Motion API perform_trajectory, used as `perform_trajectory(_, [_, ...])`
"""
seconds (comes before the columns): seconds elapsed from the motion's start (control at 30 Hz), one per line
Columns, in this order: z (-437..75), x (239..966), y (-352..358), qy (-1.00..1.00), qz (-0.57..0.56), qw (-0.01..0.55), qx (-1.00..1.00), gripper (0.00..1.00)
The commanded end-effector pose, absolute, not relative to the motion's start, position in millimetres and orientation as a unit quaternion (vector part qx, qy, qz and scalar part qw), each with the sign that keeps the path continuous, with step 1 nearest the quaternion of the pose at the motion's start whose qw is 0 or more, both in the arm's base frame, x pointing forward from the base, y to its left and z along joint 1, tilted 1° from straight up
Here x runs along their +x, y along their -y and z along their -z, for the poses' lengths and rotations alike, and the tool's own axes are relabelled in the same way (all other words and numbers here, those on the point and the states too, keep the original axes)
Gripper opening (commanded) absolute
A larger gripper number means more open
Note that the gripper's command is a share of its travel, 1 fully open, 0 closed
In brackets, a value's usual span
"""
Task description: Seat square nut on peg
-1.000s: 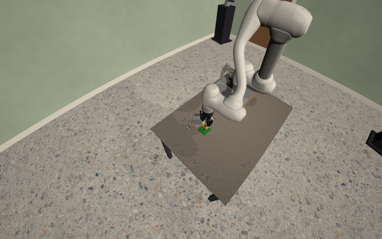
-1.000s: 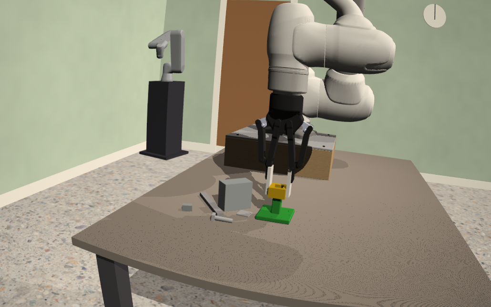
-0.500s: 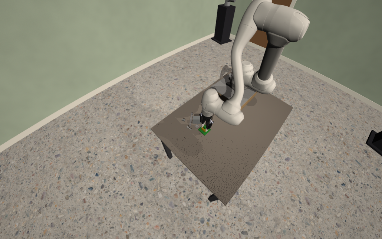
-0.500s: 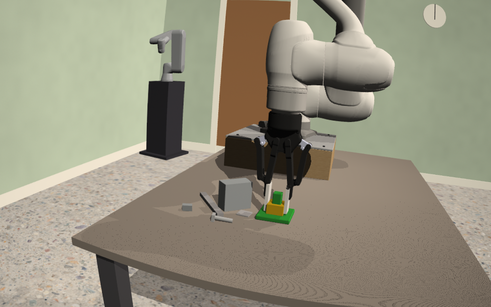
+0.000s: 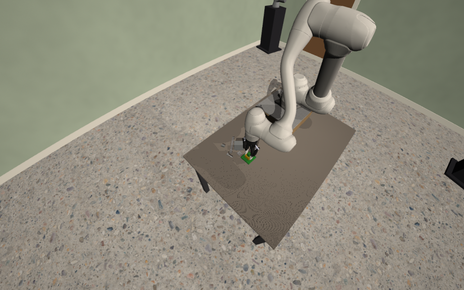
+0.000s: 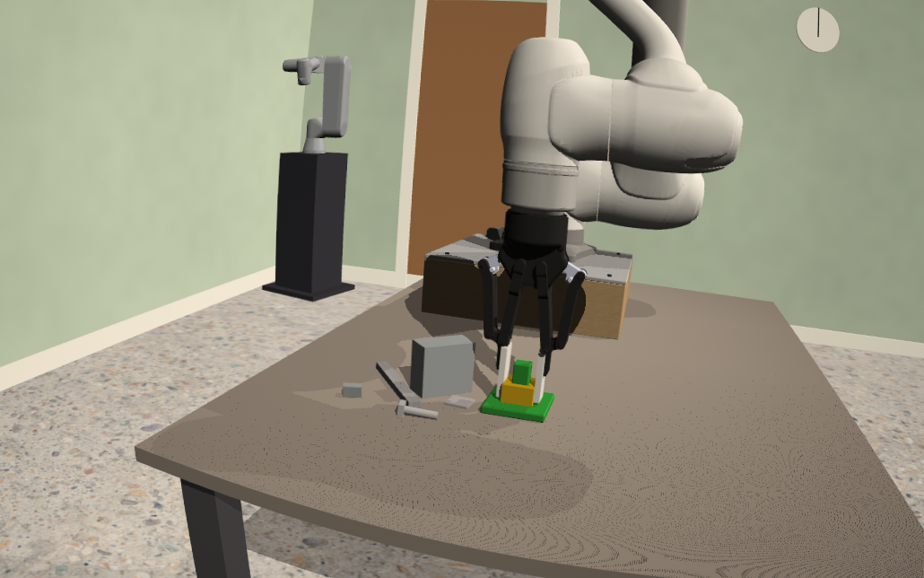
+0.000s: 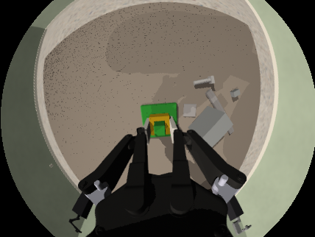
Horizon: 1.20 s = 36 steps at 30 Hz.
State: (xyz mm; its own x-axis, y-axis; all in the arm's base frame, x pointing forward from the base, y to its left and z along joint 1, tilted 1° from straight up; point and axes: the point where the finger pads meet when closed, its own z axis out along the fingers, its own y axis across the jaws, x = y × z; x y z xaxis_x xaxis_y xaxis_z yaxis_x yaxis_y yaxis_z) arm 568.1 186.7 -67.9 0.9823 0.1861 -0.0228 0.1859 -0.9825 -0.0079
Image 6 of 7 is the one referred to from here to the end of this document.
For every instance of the yellow square nut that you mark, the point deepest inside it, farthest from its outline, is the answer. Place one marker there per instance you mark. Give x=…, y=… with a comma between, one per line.
x=518, y=394

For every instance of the green square peg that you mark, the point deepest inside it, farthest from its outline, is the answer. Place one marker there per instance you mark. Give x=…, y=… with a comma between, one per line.
x=537, y=413

